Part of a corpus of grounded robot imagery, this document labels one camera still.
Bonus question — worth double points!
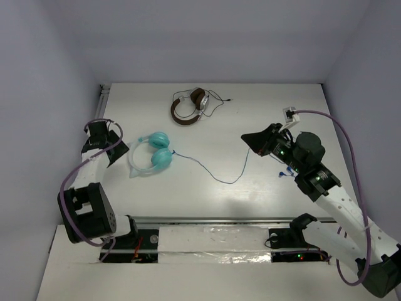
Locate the teal headphones with cable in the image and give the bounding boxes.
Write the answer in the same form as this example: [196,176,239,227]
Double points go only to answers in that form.
[127,131,297,185]

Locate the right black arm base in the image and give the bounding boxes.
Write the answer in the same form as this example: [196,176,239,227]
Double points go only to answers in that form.
[264,213,331,263]

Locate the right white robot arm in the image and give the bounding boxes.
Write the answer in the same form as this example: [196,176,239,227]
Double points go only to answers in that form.
[241,123,400,298]

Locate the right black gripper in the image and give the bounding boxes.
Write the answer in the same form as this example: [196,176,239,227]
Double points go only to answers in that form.
[241,123,305,174]

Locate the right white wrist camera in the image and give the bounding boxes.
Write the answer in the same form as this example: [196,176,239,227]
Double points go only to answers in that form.
[280,107,300,131]

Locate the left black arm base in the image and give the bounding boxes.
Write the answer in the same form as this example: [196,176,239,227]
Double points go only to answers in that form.
[99,215,159,263]

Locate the brown headphones with cable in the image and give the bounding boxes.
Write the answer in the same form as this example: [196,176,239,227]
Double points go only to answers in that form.
[170,87,232,126]

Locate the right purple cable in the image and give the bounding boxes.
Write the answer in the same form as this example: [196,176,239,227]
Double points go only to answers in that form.
[294,109,373,287]

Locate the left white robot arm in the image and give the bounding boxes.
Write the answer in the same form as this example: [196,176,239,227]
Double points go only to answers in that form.
[57,119,129,246]

